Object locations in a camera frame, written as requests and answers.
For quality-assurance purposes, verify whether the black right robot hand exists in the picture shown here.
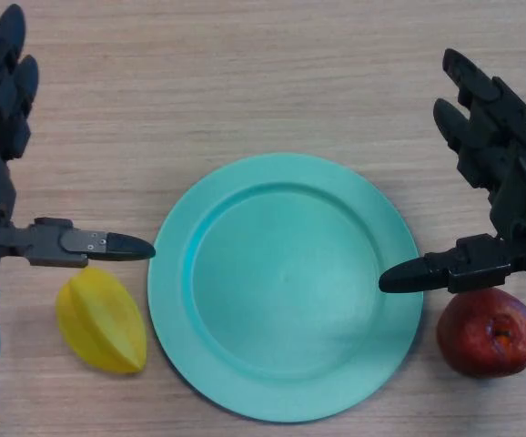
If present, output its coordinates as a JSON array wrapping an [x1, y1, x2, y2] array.
[[378, 48, 526, 296]]

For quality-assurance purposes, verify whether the yellow starfruit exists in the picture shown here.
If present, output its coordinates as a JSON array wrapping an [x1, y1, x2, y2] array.
[[56, 266, 148, 376]]

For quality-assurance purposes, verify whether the green round plate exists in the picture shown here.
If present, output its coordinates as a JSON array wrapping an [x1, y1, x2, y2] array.
[[147, 152, 424, 424]]

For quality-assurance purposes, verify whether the red apple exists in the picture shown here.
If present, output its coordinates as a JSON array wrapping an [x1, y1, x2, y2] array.
[[435, 287, 526, 379]]

